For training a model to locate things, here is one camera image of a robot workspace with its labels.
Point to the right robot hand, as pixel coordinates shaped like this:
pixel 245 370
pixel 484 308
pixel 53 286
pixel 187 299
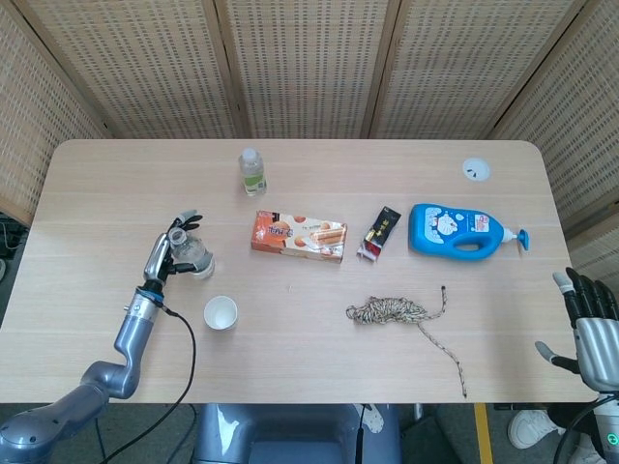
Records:
pixel 597 338

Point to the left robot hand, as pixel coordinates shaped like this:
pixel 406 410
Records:
pixel 156 258

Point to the transparent green-label plastic bottle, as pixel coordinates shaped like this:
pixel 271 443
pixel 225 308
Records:
pixel 196 253

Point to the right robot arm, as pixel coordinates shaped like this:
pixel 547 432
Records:
pixel 610 430

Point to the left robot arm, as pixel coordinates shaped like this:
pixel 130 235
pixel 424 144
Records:
pixel 130 333

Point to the white flower-print paper cup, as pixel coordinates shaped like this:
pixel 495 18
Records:
pixel 220 314

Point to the small white-capped green-label bottle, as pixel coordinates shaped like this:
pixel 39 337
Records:
pixel 253 176

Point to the blue detergent jug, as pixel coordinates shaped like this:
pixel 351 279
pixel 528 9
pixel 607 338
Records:
pixel 440 229

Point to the white sneaker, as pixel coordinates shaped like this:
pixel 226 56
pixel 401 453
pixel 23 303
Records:
pixel 532 430

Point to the orange egg roll box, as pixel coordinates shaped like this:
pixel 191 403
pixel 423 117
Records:
pixel 295 237

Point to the woven rattan screen panel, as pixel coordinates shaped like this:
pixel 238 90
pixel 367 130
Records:
pixel 145 63
pixel 474 63
pixel 34 121
pixel 580 135
pixel 309 63

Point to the grey-blue robot torso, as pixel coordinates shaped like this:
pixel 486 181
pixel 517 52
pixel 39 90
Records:
pixel 290 435

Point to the small open black box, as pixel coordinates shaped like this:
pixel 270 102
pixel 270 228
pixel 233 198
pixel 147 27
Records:
pixel 382 229

